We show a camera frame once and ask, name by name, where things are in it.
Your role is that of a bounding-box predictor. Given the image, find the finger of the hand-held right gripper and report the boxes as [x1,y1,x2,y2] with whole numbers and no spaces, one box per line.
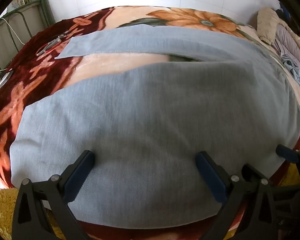
[276,144,300,164]

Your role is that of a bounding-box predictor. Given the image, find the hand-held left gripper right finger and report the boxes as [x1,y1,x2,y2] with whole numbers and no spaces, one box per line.
[195,151,288,240]

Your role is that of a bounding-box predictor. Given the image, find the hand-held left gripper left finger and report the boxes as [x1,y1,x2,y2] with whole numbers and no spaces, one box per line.
[12,150,95,240]

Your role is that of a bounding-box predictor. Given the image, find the grey-blue pants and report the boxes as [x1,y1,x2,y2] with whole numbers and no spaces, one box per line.
[9,24,300,227]

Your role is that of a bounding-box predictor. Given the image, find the yellow fluffy cloth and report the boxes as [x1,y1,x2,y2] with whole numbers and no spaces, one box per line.
[0,187,65,240]

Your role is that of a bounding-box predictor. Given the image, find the light blue crumpled cloth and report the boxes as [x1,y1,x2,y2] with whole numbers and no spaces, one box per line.
[281,53,300,87]

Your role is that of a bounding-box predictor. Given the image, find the floral fleece blanket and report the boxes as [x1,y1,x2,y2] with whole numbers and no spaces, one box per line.
[0,5,300,240]

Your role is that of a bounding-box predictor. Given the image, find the grey-pink quilt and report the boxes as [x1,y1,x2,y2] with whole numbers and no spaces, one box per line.
[271,21,300,67]

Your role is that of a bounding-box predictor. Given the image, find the white flat device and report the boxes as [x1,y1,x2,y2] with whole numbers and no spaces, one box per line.
[0,70,14,90]

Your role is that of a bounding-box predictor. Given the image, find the beige padded jacket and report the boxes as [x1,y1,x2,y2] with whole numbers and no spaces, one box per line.
[256,6,289,46]

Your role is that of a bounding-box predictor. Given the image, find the metal scissors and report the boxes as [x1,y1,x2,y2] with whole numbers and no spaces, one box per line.
[36,31,70,57]

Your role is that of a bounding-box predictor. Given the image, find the white cable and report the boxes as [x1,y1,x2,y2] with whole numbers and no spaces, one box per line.
[0,14,32,71]

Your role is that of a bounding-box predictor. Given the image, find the green metal bed frame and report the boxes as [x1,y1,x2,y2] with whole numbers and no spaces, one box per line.
[0,0,56,77]

